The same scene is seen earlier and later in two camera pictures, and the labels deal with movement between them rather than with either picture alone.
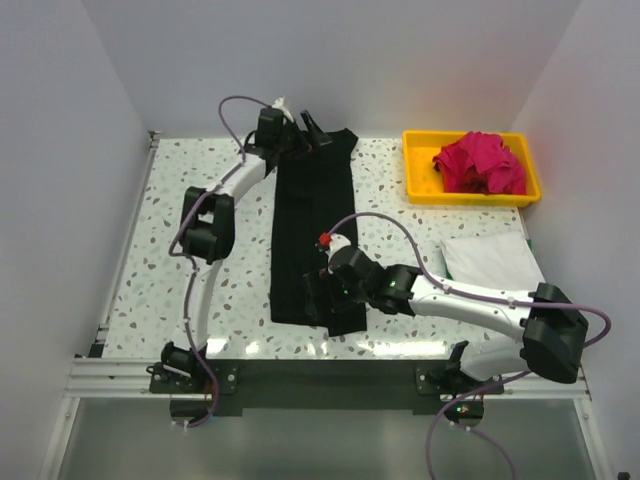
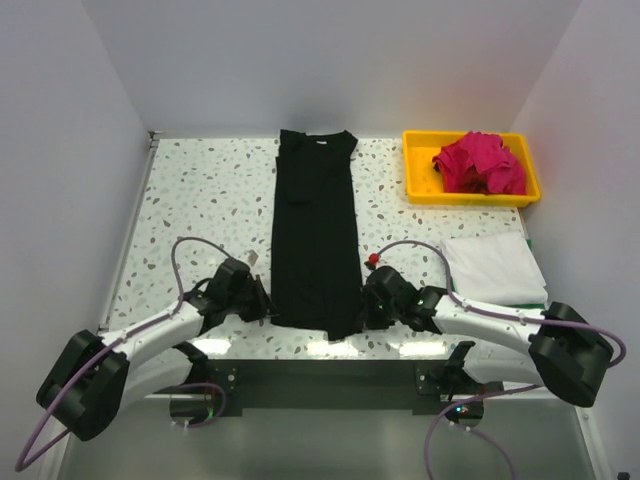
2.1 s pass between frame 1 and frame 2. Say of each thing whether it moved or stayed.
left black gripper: moved
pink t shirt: stayed
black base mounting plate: stayed
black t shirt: stayed
